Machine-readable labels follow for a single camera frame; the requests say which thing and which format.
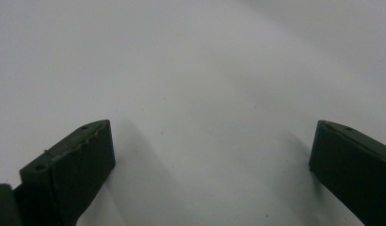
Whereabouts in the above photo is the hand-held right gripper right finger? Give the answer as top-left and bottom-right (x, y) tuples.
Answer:
(308, 120), (386, 226)

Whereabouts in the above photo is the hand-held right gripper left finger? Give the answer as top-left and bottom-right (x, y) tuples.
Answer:
(12, 119), (117, 226)

